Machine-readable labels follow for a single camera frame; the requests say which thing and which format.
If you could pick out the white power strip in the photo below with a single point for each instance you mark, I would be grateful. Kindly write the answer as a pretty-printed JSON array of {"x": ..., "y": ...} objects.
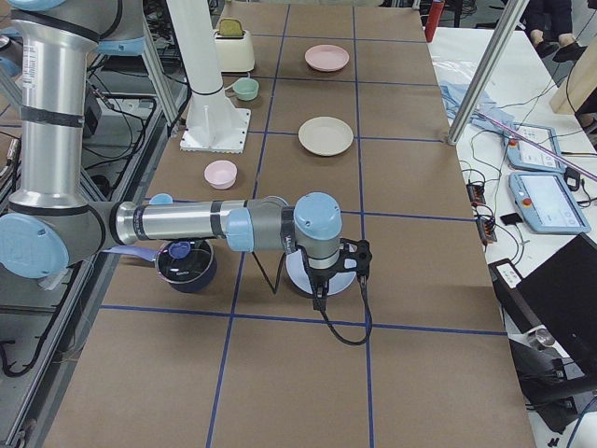
[{"x": 54, "y": 280}]

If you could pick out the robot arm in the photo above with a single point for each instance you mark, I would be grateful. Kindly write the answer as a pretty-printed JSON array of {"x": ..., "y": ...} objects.
[{"x": 49, "y": 225}]

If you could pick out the aluminium frame post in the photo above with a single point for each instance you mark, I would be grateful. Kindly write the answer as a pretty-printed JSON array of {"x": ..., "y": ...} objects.
[{"x": 490, "y": 58}]

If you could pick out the black laptop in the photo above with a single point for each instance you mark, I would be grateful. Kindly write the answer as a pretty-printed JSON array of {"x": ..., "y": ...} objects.
[{"x": 560, "y": 295}]

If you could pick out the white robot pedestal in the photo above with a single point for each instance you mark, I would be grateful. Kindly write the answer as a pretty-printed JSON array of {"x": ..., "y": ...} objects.
[{"x": 213, "y": 123}]

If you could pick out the light blue cup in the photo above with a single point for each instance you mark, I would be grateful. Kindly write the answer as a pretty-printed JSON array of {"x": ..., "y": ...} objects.
[{"x": 161, "y": 199}]

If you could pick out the green bowl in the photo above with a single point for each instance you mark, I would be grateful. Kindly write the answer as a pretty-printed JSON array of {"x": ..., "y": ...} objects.
[{"x": 246, "y": 89}]

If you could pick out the person at desk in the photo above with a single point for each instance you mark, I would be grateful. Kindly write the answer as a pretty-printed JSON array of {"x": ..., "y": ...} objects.
[{"x": 549, "y": 26}]

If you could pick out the lower teach pendant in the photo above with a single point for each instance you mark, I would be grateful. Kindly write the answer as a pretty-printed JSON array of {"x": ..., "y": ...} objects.
[{"x": 546, "y": 204}]

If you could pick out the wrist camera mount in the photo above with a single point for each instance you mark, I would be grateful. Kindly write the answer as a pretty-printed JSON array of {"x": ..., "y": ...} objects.
[{"x": 355, "y": 257}]

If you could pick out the pink plate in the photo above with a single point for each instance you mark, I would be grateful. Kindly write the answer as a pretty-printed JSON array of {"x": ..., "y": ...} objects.
[{"x": 326, "y": 58}]

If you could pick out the beige plate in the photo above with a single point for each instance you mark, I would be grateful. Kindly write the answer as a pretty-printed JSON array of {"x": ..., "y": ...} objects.
[{"x": 325, "y": 136}]

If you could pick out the pink bowl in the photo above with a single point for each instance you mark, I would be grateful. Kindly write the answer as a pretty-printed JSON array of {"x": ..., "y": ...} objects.
[{"x": 220, "y": 174}]

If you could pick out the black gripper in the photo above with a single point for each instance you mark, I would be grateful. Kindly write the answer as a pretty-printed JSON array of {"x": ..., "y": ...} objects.
[{"x": 320, "y": 276}]

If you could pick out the blue plate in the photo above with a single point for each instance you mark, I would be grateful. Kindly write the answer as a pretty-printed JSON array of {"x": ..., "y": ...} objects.
[{"x": 295, "y": 270}]

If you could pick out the teach pendant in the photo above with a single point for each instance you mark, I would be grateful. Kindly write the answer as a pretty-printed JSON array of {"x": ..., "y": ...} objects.
[
  {"x": 546, "y": 204},
  {"x": 523, "y": 156}
]

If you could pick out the cream toaster with bread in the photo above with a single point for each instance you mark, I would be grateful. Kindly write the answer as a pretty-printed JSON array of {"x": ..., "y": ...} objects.
[{"x": 234, "y": 47}]

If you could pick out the dark blue saucepan with lid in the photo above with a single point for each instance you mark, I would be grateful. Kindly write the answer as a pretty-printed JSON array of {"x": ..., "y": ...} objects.
[{"x": 188, "y": 266}]

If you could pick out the red cylinder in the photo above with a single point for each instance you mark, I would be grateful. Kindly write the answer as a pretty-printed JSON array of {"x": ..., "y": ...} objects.
[{"x": 433, "y": 18}]

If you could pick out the upper teach pendant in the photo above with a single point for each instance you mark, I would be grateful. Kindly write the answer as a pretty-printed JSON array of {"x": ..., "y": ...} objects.
[{"x": 523, "y": 156}]

